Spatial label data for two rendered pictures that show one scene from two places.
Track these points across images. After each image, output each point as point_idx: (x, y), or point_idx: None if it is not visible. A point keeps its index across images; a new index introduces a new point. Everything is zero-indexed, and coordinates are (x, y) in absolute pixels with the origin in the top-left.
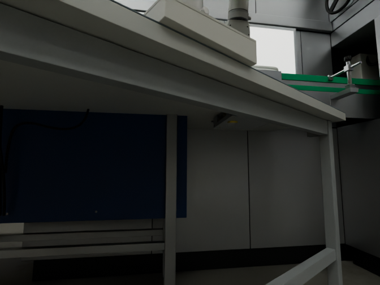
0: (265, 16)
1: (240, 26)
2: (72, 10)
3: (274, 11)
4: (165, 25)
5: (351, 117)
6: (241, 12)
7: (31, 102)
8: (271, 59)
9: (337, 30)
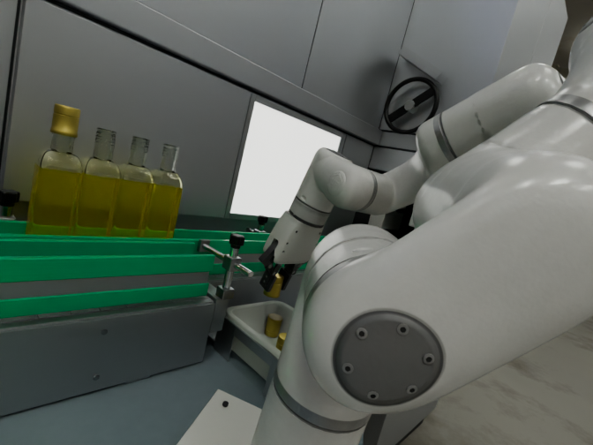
0: (315, 99)
1: (311, 235)
2: None
3: (327, 88)
4: None
5: None
6: (323, 219)
7: None
8: (300, 183)
9: (385, 151)
